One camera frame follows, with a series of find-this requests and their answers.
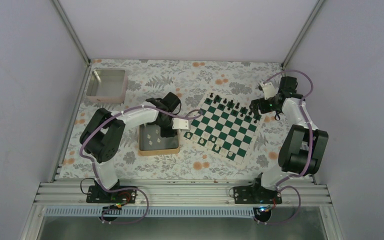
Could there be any floral table cloth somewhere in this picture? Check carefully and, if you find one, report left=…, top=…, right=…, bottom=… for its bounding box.
left=59, top=58, right=289, bottom=180

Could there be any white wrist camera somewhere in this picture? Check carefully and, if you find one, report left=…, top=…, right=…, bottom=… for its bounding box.
left=258, top=82, right=277, bottom=100
left=172, top=117, right=190, bottom=130

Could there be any pink rimmed metal tray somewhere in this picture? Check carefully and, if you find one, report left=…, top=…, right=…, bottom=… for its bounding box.
left=85, top=68, right=129, bottom=104

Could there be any green white chess board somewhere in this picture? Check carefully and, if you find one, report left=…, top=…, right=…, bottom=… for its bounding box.
left=183, top=92, right=263, bottom=167

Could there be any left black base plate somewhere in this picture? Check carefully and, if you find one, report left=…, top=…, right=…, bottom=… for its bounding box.
left=85, top=185, right=137, bottom=205

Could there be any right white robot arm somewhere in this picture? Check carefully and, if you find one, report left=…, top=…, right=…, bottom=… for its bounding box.
left=250, top=76, right=329, bottom=204

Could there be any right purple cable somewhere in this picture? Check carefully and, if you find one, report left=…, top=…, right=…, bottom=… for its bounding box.
left=260, top=69, right=314, bottom=226

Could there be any aluminium mounting rail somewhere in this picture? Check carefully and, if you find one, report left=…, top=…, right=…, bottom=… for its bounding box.
left=33, top=179, right=332, bottom=207

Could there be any yellow rimmed metal tray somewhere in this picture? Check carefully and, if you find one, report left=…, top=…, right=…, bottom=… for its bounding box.
left=138, top=124, right=180, bottom=157

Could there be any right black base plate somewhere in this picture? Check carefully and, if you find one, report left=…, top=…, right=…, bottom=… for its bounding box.
left=232, top=185, right=283, bottom=205

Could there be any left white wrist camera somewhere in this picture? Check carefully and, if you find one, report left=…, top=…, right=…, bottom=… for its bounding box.
left=172, top=117, right=190, bottom=130

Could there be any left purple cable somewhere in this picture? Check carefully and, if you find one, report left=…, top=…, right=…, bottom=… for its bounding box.
left=79, top=105, right=203, bottom=225

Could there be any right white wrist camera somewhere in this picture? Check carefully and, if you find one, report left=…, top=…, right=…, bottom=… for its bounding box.
left=258, top=82, right=277, bottom=100

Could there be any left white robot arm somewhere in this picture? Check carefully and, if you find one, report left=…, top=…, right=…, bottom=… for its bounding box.
left=79, top=92, right=182, bottom=203

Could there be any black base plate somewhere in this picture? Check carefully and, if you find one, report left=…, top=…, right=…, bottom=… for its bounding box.
left=232, top=185, right=283, bottom=205
left=85, top=185, right=137, bottom=205

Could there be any purple cable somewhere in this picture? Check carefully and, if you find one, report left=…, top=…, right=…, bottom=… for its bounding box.
left=260, top=69, right=314, bottom=226
left=79, top=105, right=203, bottom=225

